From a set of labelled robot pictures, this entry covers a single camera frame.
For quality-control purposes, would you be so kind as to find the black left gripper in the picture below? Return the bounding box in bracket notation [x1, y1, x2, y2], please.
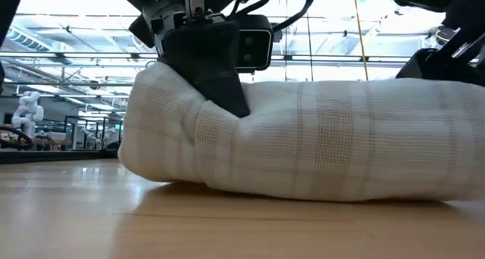
[111, 0, 263, 119]

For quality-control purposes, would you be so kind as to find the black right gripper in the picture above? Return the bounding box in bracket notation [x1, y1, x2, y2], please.
[393, 0, 485, 87]

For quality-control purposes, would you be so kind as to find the white checked towel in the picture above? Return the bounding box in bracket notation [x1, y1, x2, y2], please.
[117, 61, 485, 202]

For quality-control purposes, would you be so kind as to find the white humanoid robot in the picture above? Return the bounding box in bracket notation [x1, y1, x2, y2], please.
[11, 91, 45, 139]

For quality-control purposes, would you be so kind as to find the black cable reel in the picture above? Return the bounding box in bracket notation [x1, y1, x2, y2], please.
[434, 26, 458, 46]

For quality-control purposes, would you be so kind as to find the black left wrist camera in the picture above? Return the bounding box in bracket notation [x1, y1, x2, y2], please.
[234, 14, 274, 73]

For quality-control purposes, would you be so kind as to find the yellow cable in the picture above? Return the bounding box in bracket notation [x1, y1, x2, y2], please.
[352, 0, 370, 82]

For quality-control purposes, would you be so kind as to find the long black cable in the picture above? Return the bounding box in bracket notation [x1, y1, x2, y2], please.
[305, 8, 315, 82]

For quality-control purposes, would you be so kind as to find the black metal table frame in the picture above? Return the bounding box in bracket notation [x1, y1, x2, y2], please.
[0, 148, 121, 164]

